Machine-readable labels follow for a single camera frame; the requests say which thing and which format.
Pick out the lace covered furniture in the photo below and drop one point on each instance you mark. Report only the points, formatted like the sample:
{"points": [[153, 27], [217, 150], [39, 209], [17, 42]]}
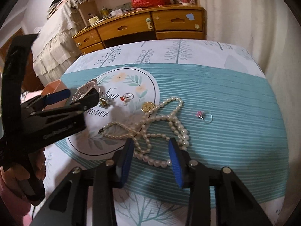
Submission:
{"points": [[55, 50]]}

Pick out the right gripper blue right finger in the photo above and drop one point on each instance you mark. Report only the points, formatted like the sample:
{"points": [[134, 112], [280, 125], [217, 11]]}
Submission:
{"points": [[179, 164]]}

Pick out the wooden desk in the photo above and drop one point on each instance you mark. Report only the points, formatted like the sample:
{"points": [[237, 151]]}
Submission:
{"points": [[156, 23]]}

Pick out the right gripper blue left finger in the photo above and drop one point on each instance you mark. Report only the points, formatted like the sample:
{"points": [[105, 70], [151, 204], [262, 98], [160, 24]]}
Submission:
{"points": [[122, 163]]}

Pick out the cream mug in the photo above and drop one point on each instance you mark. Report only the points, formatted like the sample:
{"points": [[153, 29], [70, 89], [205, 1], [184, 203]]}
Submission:
{"points": [[93, 20]]}

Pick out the flower brooch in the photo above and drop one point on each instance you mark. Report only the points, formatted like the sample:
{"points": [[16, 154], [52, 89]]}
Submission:
{"points": [[105, 102]]}

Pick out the white curtain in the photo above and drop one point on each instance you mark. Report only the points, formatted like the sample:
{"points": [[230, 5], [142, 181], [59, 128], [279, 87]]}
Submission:
{"points": [[271, 34]]}

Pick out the patterned tablecloth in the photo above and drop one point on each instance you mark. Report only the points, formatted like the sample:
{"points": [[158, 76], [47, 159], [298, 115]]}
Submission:
{"points": [[229, 110]]}

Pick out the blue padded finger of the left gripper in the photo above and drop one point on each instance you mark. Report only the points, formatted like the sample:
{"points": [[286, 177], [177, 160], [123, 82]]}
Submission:
{"points": [[40, 102]]}

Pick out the left hand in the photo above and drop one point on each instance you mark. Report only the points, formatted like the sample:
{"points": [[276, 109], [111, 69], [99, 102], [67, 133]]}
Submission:
{"points": [[18, 173]]}

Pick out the pink jewelry tray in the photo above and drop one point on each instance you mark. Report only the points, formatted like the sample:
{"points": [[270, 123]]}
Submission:
{"points": [[54, 87]]}

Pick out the gold coin pendant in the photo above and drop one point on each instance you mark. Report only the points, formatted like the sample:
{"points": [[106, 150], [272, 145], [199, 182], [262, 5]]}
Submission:
{"points": [[147, 106]]}

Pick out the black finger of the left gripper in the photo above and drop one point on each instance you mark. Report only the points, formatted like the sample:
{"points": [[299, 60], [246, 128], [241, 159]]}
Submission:
{"points": [[77, 107]]}

